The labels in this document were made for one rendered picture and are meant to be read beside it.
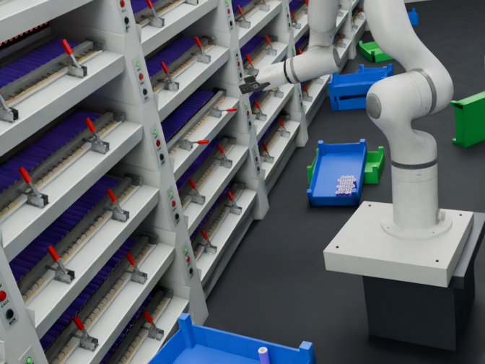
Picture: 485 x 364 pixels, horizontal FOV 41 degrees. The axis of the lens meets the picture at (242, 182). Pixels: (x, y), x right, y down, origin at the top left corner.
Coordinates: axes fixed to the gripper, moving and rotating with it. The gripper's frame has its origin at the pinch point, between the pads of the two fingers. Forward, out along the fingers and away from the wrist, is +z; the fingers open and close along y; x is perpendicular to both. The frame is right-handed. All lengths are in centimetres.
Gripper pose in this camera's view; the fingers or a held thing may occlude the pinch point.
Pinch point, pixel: (247, 84)
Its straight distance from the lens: 218.5
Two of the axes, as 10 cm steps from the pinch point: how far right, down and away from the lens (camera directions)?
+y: -2.8, 5.6, -7.8
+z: -8.7, 1.9, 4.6
